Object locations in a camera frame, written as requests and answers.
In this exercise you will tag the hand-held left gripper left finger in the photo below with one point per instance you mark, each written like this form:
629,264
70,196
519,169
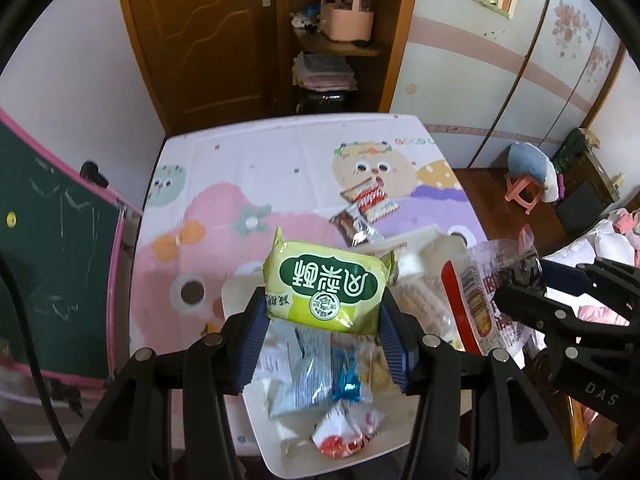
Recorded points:
252,340

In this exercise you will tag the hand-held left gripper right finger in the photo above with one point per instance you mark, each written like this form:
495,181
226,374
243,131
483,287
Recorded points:
395,345

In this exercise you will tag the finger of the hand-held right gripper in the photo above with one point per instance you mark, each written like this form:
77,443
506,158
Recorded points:
525,305
565,277

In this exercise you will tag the clear yellow pastry packet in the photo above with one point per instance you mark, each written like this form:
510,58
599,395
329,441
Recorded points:
420,305
375,367

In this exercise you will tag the clear red printed snack packet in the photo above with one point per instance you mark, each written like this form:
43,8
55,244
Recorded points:
475,305

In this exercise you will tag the blue white snack packet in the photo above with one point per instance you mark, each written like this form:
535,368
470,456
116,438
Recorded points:
352,380

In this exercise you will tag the white plastic tray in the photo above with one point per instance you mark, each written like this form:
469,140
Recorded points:
265,430

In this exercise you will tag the green snack packet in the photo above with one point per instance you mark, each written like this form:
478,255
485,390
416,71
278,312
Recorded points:
325,285

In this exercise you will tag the pink white bedding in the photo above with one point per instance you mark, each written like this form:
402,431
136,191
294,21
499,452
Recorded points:
615,240

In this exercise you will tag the pale blue snack packet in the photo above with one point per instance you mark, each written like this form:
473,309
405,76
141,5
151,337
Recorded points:
305,375

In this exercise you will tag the dark wooden nightstand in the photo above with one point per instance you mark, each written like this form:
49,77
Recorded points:
585,195

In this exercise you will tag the pink plastic stool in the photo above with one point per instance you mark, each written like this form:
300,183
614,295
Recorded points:
522,192

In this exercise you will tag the blue plush cushion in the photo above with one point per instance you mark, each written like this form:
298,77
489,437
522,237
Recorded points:
527,162

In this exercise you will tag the brown chocolate snack packet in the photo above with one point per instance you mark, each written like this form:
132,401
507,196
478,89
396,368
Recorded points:
352,227

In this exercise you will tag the red white striped snack packet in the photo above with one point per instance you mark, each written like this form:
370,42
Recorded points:
372,200

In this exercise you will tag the floral wardrobe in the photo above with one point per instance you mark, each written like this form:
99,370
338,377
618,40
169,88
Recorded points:
475,70

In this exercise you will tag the dark storage bin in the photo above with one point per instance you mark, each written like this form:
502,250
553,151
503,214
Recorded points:
325,101

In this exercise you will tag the stack of folded towels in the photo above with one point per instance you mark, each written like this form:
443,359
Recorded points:
322,72

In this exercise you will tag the wooden shelf cabinet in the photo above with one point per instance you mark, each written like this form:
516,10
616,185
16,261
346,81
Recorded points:
395,20

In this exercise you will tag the brown wooden door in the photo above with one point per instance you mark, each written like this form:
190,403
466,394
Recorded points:
200,35

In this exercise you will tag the small shelf toys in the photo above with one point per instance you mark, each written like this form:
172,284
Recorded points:
302,20

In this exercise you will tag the pink storage basket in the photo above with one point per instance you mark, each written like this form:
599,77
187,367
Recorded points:
345,22

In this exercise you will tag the green chalkboard pink frame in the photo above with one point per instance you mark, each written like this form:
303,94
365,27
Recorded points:
55,260

